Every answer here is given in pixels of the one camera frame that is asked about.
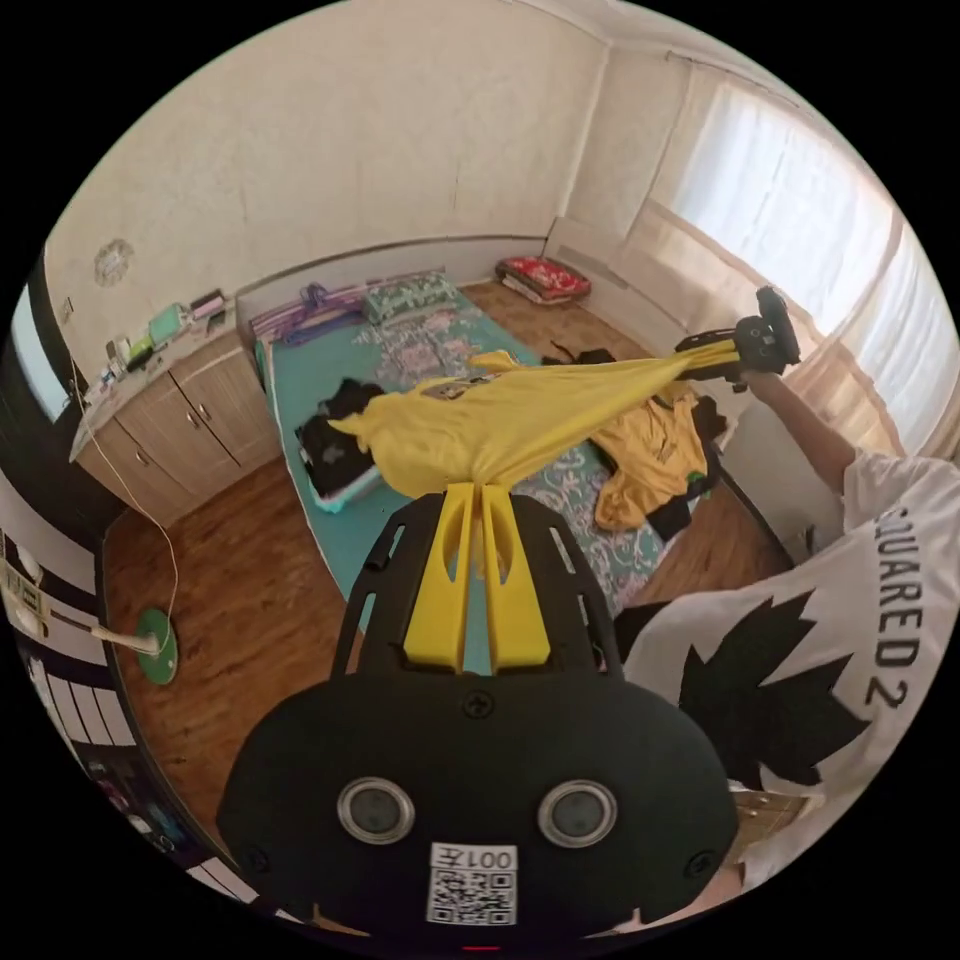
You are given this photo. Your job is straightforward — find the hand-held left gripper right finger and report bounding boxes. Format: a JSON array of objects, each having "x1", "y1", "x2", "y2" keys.
[{"x1": 479, "y1": 485, "x2": 554, "y2": 672}]

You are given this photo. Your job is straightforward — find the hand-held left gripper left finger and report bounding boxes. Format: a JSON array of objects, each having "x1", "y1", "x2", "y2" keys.
[{"x1": 403, "y1": 483, "x2": 479, "y2": 672}]

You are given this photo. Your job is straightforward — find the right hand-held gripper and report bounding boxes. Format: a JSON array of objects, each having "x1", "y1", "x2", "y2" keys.
[{"x1": 673, "y1": 313, "x2": 803, "y2": 394}]

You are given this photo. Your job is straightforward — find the yellow short sleeve shirt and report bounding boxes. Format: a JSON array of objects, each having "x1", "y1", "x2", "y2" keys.
[{"x1": 328, "y1": 350, "x2": 700, "y2": 502}]

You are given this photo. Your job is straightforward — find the person's right forearm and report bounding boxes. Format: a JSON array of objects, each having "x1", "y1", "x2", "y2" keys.
[{"x1": 753, "y1": 386, "x2": 858, "y2": 498}]

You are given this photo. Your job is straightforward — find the pile of yellow black clothes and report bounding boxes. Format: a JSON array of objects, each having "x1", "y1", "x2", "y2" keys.
[{"x1": 594, "y1": 378, "x2": 730, "y2": 540}]

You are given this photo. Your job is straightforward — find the black garment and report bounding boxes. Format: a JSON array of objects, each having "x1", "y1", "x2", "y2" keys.
[{"x1": 549, "y1": 339, "x2": 628, "y2": 370}]

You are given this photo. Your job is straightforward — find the window with white curtain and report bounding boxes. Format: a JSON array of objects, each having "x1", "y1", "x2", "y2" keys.
[{"x1": 628, "y1": 71, "x2": 960, "y2": 459}]

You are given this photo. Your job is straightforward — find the bed with floral teal sheet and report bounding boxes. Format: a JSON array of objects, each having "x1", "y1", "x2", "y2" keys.
[{"x1": 249, "y1": 283, "x2": 680, "y2": 639}]

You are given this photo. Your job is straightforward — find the fan with green base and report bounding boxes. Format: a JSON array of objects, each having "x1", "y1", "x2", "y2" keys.
[{"x1": 91, "y1": 606, "x2": 181, "y2": 686}]

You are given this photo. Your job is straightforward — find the person's body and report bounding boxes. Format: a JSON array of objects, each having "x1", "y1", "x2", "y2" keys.
[{"x1": 620, "y1": 448, "x2": 960, "y2": 894}]

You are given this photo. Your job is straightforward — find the green patterned pillow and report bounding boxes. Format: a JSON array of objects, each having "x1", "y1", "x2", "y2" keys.
[{"x1": 364, "y1": 272, "x2": 457, "y2": 325}]

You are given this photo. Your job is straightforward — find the purple clothes hangers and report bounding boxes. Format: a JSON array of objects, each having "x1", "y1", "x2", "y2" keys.
[{"x1": 251, "y1": 283, "x2": 370, "y2": 348}]

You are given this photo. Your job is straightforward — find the wooden cupboard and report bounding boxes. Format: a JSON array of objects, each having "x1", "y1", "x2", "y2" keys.
[{"x1": 69, "y1": 289, "x2": 285, "y2": 528}]

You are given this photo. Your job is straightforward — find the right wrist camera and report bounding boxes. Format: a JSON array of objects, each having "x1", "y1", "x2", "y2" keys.
[{"x1": 755, "y1": 286, "x2": 799, "y2": 331}]

